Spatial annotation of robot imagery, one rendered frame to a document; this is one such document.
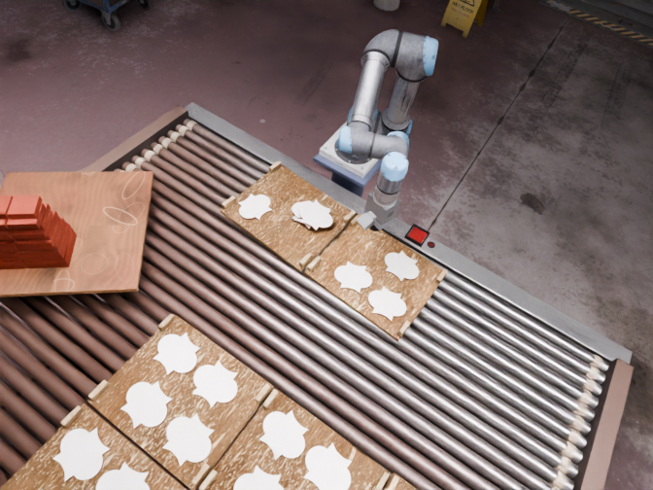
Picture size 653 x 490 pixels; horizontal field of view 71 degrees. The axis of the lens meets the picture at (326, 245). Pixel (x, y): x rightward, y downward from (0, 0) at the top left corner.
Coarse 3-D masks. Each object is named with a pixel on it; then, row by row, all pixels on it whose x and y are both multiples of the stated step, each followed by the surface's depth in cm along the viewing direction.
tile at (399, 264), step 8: (392, 256) 172; (400, 256) 173; (392, 264) 170; (400, 264) 170; (408, 264) 171; (392, 272) 168; (400, 272) 168; (408, 272) 169; (416, 272) 169; (400, 280) 166
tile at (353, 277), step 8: (352, 264) 168; (336, 272) 165; (344, 272) 166; (352, 272) 166; (360, 272) 166; (344, 280) 164; (352, 280) 164; (360, 280) 165; (368, 280) 165; (344, 288) 163; (352, 288) 162; (360, 288) 163
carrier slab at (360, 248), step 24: (336, 240) 175; (360, 240) 176; (384, 240) 177; (336, 264) 168; (360, 264) 169; (384, 264) 171; (432, 264) 173; (336, 288) 163; (408, 288) 166; (432, 288) 167; (360, 312) 159; (408, 312) 160
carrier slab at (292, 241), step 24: (288, 168) 193; (264, 192) 184; (288, 192) 185; (312, 192) 187; (240, 216) 176; (264, 216) 178; (288, 216) 179; (336, 216) 181; (264, 240) 171; (288, 240) 172; (312, 240) 173
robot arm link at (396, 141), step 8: (376, 136) 139; (384, 136) 139; (392, 136) 140; (400, 136) 140; (376, 144) 138; (384, 144) 138; (392, 144) 138; (400, 144) 138; (408, 144) 141; (376, 152) 139; (384, 152) 138; (392, 152) 136; (400, 152) 136
